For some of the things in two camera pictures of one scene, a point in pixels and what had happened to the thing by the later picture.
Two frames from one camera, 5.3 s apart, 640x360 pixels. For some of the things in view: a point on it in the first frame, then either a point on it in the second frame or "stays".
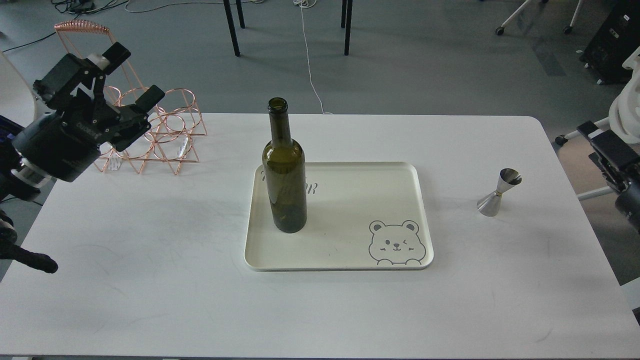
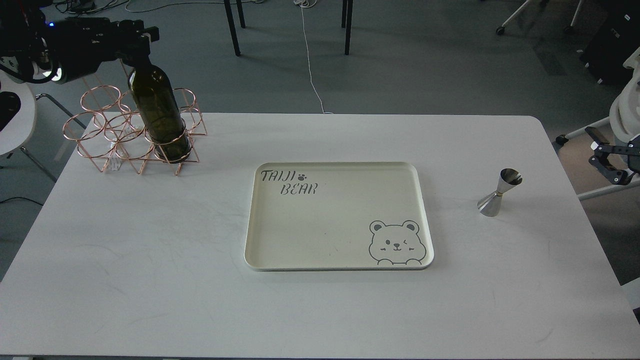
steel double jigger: [489, 205] stays
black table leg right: [348, 23] stays
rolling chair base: [500, 30] stays
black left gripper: [61, 144] -> [77, 46]
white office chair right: [624, 115] stays
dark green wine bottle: [284, 169] -> [154, 93]
